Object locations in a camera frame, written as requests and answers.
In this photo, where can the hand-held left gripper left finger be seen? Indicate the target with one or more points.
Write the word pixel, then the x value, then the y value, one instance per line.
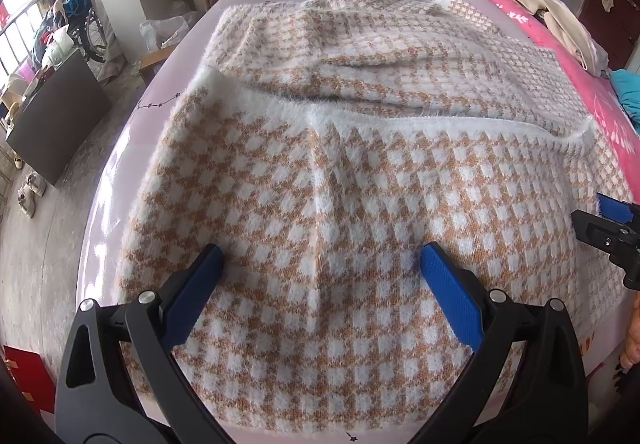
pixel 197 294

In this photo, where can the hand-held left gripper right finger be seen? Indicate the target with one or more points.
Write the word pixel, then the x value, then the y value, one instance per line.
pixel 452 299

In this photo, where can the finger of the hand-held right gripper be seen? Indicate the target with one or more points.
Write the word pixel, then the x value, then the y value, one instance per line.
pixel 595 229
pixel 612 209

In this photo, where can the beige houndstooth knit sweater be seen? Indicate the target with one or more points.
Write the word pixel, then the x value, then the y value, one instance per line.
pixel 350 174

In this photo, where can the person's right hand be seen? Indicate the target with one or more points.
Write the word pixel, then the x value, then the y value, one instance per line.
pixel 632 339

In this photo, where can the pink floral blanket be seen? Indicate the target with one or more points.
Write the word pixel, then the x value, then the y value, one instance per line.
pixel 600 109

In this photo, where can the teal cloth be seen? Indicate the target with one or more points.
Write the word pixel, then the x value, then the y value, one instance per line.
pixel 627 94

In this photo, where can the brown wooden door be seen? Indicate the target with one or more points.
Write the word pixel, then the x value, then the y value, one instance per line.
pixel 625 24

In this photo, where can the red box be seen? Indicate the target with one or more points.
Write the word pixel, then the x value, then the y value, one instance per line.
pixel 30 374

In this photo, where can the beige garment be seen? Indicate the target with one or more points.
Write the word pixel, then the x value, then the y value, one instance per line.
pixel 565 24

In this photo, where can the beige shoe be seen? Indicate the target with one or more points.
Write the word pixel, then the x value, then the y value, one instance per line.
pixel 27 204
pixel 36 185

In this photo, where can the dark grey cabinet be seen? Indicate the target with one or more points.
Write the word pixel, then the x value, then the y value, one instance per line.
pixel 55 119

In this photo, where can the small wooden stool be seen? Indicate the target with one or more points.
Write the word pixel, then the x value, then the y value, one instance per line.
pixel 155 61

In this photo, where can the clear plastic bag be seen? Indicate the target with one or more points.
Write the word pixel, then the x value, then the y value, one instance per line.
pixel 165 31

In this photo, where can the wheelchair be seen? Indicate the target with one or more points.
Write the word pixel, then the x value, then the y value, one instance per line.
pixel 92 36

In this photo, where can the balcony railing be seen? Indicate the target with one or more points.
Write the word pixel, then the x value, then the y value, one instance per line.
pixel 20 39

